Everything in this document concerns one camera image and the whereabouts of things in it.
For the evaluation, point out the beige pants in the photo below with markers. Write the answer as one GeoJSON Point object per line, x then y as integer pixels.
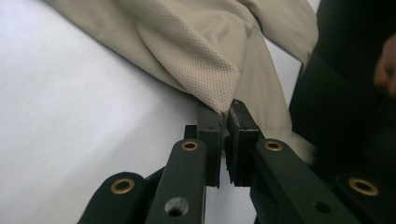
{"type": "Point", "coordinates": [186, 46]}

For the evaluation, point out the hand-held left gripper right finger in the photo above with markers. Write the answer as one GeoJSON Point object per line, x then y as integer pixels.
{"type": "Point", "coordinates": [280, 174]}

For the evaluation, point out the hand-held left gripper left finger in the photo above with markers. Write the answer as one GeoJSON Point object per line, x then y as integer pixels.
{"type": "Point", "coordinates": [186, 174]}

